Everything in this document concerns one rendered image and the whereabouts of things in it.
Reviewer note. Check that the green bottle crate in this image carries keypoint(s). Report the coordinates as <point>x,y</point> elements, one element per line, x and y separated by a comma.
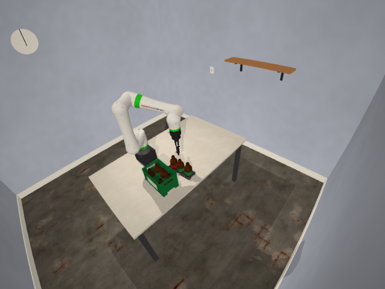
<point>161,188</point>

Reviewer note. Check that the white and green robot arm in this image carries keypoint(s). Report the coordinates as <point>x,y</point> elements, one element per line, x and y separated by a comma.
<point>136,141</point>

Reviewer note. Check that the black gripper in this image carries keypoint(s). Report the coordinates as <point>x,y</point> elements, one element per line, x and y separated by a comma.
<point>176,140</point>

